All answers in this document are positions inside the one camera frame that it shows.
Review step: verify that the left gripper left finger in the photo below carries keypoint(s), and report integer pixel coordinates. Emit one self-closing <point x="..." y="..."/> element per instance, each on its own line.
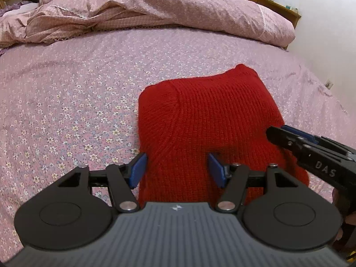
<point x="118" y="179"/>

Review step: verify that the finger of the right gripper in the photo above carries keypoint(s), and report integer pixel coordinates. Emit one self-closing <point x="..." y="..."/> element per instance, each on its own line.
<point x="303" y="133"/>
<point x="289" y="141"/>

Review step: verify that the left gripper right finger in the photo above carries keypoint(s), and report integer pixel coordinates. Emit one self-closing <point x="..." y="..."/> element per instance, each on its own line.
<point x="236" y="179"/>

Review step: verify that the red knit sweater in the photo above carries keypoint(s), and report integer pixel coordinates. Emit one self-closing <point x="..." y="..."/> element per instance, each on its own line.
<point x="182" y="121"/>

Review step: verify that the pink floral bed sheet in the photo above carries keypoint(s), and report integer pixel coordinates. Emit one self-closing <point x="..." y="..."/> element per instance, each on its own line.
<point x="75" y="101"/>

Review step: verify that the pink crumpled duvet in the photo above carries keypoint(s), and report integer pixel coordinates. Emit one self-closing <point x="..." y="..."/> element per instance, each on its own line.
<point x="61" y="19"/>

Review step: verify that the wall power socket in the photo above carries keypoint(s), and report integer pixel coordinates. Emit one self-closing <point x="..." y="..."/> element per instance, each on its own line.
<point x="328" y="84"/>

